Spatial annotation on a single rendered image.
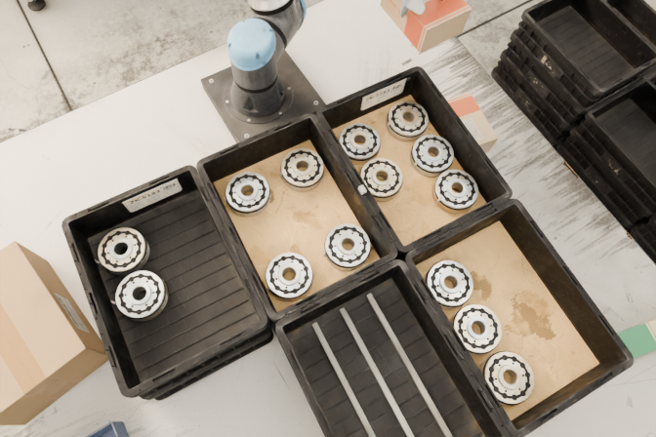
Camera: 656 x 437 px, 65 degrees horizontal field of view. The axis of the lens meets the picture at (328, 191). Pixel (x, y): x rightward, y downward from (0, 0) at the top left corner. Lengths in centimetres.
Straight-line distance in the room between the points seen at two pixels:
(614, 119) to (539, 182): 71
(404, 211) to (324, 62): 58
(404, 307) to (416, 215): 22
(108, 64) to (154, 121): 112
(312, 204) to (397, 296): 29
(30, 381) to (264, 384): 47
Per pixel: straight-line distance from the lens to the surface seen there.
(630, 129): 219
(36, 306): 126
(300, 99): 146
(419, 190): 127
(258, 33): 131
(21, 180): 158
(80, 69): 266
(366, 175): 123
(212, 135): 148
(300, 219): 121
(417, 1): 115
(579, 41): 218
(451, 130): 130
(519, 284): 126
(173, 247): 123
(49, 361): 122
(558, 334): 127
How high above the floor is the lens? 197
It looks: 66 degrees down
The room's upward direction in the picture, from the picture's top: 5 degrees clockwise
